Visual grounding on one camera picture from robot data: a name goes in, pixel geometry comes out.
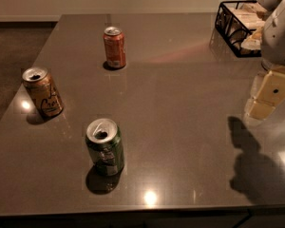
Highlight orange La Croix can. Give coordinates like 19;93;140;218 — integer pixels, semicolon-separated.
22;67;64;118

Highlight red coke can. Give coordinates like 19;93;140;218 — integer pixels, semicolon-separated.
103;27;126;68

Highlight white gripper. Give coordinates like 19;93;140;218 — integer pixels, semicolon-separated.
245;0;285;121

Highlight black wire basket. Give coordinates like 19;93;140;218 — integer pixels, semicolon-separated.
215;1;263;58

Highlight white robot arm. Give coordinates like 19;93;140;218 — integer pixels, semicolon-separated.
245;0;285;120

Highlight green soda can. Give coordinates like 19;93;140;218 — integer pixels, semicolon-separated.
85;118;124;176

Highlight packets in wire basket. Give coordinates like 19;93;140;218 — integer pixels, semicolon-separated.
230;3;267;53

